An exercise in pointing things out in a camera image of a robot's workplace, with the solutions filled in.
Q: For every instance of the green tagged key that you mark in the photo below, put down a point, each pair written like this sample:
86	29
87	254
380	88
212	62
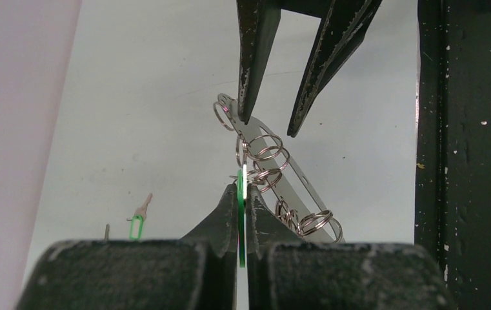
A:
241	183
138	219

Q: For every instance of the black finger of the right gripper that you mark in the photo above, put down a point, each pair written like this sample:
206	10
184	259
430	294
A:
341	30
258	23

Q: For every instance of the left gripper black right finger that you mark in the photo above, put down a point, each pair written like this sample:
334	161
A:
286	272

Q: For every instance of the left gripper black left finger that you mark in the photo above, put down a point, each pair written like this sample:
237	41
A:
197	271

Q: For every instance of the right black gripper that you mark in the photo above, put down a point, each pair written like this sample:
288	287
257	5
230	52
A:
453	178

